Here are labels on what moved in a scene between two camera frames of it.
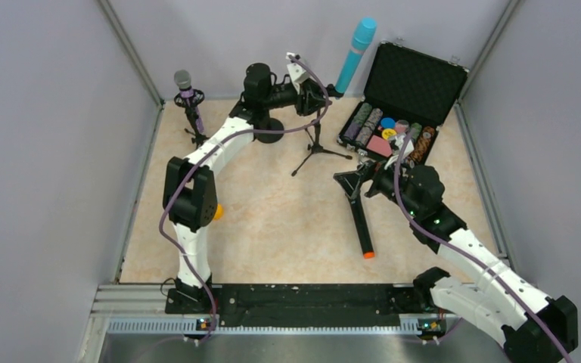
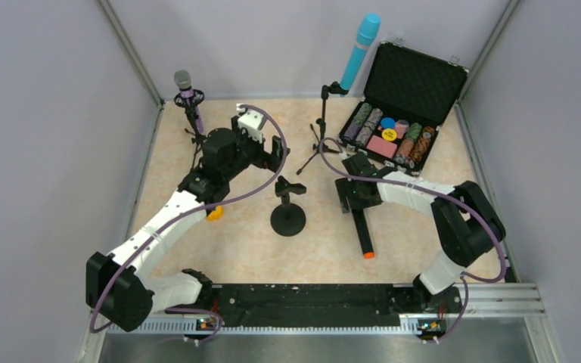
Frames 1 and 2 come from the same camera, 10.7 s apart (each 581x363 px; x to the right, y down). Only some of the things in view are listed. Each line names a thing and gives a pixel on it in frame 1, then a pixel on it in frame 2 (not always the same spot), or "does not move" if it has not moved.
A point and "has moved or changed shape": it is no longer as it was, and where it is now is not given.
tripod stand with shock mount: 190,105 does not move
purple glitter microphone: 182,79 does not move
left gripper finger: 312,100 → 278,153
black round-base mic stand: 263,122 has moved or changed shape
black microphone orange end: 363,228 does not move
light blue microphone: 362,37 does not move
